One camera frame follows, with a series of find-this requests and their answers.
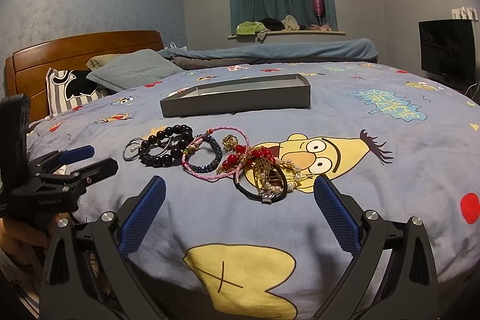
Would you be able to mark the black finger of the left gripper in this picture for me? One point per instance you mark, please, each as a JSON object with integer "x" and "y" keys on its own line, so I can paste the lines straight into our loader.
{"x": 94, "y": 173}

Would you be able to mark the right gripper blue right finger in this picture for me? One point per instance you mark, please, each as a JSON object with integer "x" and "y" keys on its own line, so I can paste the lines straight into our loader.
{"x": 341, "y": 222}

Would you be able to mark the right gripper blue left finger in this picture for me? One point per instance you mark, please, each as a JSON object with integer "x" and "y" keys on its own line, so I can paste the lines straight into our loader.
{"x": 138, "y": 213}

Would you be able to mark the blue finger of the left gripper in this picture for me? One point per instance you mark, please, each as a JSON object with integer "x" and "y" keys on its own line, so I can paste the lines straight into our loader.
{"x": 76, "y": 155}

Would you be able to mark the thin metal ring bangle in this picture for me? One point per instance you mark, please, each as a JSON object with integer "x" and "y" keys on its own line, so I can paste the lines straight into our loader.
{"x": 138, "y": 148}

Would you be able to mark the red bead gold jewelry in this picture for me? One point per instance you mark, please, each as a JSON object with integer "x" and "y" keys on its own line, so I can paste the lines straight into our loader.
{"x": 240, "y": 156}

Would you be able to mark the pearl circle hair clip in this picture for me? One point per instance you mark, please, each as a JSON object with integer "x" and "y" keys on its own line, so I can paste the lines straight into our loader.
{"x": 275, "y": 180}

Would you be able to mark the person's left hand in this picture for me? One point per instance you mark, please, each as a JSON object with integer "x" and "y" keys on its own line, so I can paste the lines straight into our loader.
{"x": 16, "y": 235}

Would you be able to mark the striped black white pillow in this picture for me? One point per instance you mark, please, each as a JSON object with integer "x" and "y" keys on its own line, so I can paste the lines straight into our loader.
{"x": 69, "y": 89}

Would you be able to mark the cartoon print bed sheet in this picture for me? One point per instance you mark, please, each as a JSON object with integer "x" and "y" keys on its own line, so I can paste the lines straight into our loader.
{"x": 399, "y": 144}

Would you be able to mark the wooden headboard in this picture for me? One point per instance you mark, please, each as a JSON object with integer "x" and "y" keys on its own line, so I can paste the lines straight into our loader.
{"x": 26, "y": 69}

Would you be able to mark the olive green pillow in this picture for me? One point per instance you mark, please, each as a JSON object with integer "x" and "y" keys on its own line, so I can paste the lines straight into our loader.
{"x": 99, "y": 61}

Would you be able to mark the grey-blue pillow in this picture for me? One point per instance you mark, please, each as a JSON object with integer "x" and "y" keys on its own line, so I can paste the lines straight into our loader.
{"x": 143, "y": 67}

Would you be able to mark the grey shallow cardboard box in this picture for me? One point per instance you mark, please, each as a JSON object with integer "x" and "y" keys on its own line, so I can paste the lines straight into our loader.
{"x": 241, "y": 95}

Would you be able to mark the blue folded blanket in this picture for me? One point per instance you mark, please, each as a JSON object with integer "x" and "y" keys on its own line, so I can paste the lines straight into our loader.
{"x": 356, "y": 50}

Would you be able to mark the green cloth on sill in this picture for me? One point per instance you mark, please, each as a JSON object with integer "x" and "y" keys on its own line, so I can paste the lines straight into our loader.
{"x": 250, "y": 28}

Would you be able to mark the black flat monitor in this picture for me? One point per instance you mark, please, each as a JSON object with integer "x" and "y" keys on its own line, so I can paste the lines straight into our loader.
{"x": 448, "y": 50}

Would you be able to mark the beige cloth on sill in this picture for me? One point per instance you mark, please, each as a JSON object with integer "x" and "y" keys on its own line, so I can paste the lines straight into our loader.
{"x": 290, "y": 23}

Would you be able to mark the black cloth on sill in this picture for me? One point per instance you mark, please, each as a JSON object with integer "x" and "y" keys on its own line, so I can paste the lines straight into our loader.
{"x": 273, "y": 24}

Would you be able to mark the pink balloon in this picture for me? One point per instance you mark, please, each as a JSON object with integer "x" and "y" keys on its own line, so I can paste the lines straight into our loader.
{"x": 319, "y": 8}

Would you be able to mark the wall socket strip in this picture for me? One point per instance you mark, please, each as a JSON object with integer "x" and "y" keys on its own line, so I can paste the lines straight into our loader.
{"x": 468, "y": 13}

